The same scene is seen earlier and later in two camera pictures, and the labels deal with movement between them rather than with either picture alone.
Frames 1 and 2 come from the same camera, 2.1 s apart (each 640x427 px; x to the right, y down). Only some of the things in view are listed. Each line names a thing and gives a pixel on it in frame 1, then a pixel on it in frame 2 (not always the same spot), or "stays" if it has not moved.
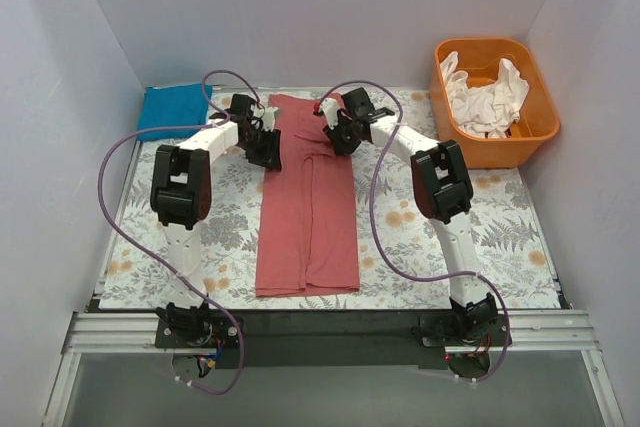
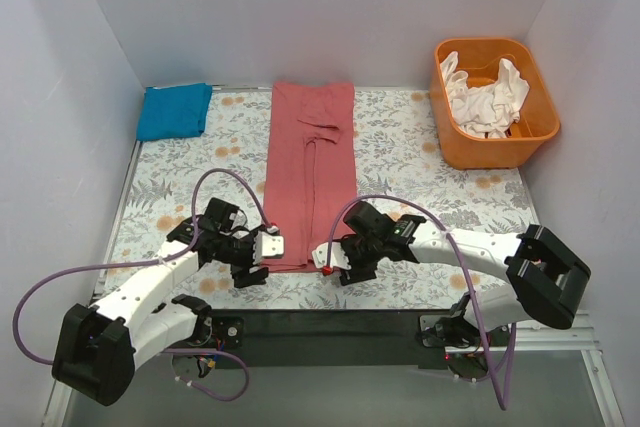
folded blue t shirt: x=173 y=105 stays
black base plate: x=334 y=339 stays
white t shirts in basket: x=487 y=111 stays
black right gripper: x=340 y=135 → x=353 y=258
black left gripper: x=265 y=148 → x=245 y=257
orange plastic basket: x=480 y=58 stays
